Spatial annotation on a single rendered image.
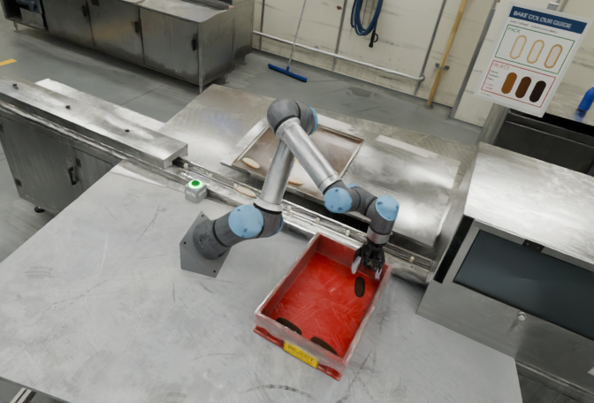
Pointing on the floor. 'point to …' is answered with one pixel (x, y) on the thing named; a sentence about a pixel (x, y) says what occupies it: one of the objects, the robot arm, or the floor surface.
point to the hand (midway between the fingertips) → (364, 271)
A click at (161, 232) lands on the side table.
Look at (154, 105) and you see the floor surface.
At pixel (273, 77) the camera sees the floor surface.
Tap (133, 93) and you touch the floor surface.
